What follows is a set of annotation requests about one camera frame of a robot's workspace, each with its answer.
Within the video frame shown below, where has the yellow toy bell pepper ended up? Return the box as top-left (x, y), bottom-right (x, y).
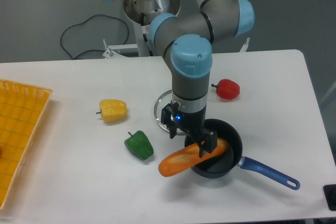
top-left (97, 99), bottom-right (128, 123)

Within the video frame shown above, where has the long orange toy bread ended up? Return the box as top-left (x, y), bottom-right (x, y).
top-left (158, 137), bottom-right (229, 177)

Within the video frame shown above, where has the glass lid blue knob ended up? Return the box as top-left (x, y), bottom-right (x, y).
top-left (153, 89), bottom-right (186, 135)

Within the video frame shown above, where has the yellow plastic basket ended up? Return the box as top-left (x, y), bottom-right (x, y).
top-left (1, 79), bottom-right (53, 209)

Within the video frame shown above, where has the red toy bell pepper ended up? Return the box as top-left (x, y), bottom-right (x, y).
top-left (211, 79), bottom-right (240, 100)

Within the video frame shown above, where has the black device at table edge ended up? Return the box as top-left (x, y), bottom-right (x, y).
top-left (323, 184), bottom-right (336, 211)

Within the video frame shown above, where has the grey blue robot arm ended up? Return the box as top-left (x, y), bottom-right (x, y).
top-left (108, 0), bottom-right (255, 155)

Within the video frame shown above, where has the green toy bell pepper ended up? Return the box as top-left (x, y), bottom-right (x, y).
top-left (124, 131), bottom-right (154, 161)

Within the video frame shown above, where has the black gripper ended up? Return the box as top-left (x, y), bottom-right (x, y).
top-left (161, 103), bottom-right (217, 158)

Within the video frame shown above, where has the dark pot blue handle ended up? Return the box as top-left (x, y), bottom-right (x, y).
top-left (191, 119), bottom-right (300, 190)

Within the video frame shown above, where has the black cable on floor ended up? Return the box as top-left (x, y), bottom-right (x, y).
top-left (60, 14), bottom-right (130, 60)

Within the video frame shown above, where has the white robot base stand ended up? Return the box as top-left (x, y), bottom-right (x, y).
top-left (102, 0), bottom-right (250, 59)

